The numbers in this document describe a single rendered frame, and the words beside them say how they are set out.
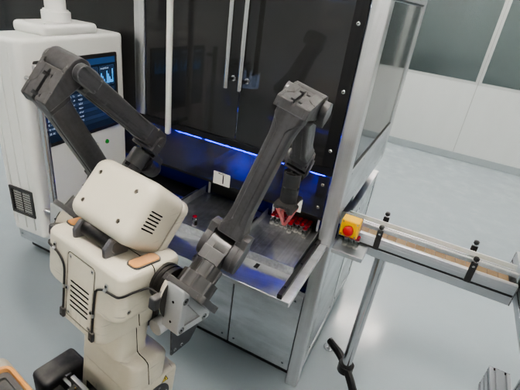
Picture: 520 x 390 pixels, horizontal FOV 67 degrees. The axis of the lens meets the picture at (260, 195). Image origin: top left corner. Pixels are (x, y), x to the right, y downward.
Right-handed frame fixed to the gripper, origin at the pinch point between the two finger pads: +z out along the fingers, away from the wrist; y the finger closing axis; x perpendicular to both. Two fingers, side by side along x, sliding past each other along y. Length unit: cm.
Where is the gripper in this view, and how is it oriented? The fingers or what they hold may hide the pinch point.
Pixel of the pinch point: (284, 223)
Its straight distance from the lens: 135.8
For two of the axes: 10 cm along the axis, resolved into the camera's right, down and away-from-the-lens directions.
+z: -1.1, 8.7, 4.8
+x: -8.9, -3.1, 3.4
